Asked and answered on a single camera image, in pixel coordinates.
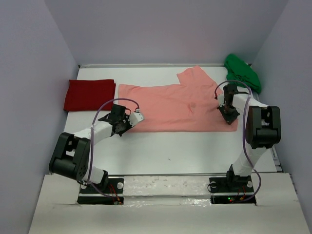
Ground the white foam strip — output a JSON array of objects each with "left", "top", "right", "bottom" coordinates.
[{"left": 123, "top": 176, "right": 211, "bottom": 196}]

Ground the back aluminium rail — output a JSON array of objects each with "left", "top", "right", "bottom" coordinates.
[{"left": 78, "top": 63, "right": 224, "bottom": 69}]

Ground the folded red t-shirt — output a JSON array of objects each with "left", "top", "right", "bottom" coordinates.
[{"left": 63, "top": 79, "right": 116, "bottom": 112}]

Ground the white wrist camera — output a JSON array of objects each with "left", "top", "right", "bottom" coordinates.
[
  {"left": 129, "top": 112, "right": 145, "bottom": 127},
  {"left": 217, "top": 93, "right": 224, "bottom": 106}
]

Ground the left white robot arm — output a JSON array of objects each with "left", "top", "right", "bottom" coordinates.
[{"left": 49, "top": 104, "right": 136, "bottom": 193}]

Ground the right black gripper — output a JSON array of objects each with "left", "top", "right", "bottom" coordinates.
[{"left": 218, "top": 103, "right": 241, "bottom": 125}]

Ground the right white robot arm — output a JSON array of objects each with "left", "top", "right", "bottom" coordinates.
[{"left": 210, "top": 83, "right": 281, "bottom": 193}]

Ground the pink t-shirt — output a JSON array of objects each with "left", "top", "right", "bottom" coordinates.
[{"left": 118, "top": 66, "right": 238, "bottom": 133}]

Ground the green t-shirt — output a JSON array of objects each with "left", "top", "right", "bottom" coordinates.
[{"left": 224, "top": 54, "right": 262, "bottom": 94}]

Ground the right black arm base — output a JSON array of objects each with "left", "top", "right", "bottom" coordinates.
[{"left": 207, "top": 176, "right": 256, "bottom": 205}]

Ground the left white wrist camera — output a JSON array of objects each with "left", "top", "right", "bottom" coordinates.
[{"left": 129, "top": 112, "right": 145, "bottom": 127}]

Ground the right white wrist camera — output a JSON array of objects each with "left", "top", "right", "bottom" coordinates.
[{"left": 217, "top": 93, "right": 224, "bottom": 106}]

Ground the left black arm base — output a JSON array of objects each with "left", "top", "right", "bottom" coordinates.
[{"left": 77, "top": 177, "right": 124, "bottom": 205}]

